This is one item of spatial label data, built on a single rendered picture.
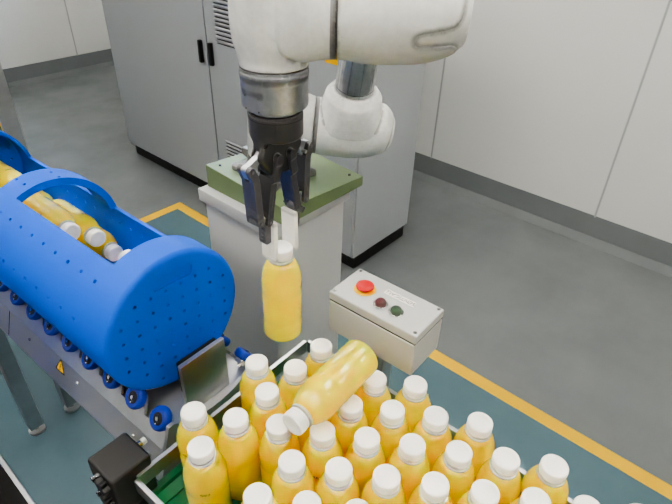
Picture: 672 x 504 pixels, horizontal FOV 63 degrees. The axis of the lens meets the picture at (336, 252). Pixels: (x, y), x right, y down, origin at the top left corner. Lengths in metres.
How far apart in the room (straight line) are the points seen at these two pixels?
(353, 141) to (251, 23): 0.83
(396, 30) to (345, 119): 0.78
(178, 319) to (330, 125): 0.68
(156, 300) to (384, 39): 0.57
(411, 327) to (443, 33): 0.52
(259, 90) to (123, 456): 0.61
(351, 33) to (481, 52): 2.93
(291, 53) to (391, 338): 0.56
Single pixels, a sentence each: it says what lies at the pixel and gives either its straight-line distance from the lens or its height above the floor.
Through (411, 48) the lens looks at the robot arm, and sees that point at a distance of 0.68.
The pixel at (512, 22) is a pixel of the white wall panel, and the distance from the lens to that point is 3.48.
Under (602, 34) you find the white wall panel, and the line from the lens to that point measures 3.31.
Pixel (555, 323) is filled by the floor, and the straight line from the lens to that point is 2.88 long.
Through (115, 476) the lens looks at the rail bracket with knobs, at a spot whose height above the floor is 1.00.
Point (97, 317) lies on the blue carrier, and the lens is 0.97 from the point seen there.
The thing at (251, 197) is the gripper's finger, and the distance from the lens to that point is 0.77.
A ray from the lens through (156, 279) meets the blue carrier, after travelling 0.96.
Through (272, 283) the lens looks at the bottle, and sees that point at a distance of 0.87.
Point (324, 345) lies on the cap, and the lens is 0.98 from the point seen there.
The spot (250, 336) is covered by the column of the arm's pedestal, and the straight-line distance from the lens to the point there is 1.83.
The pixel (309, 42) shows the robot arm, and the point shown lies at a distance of 0.68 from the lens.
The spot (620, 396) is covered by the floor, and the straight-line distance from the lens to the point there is 2.65.
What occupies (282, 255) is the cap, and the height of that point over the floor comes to 1.28.
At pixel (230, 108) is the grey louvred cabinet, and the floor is 0.68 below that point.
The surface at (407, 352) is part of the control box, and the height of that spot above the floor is 1.05.
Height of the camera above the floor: 1.77
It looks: 35 degrees down
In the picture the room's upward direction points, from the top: 2 degrees clockwise
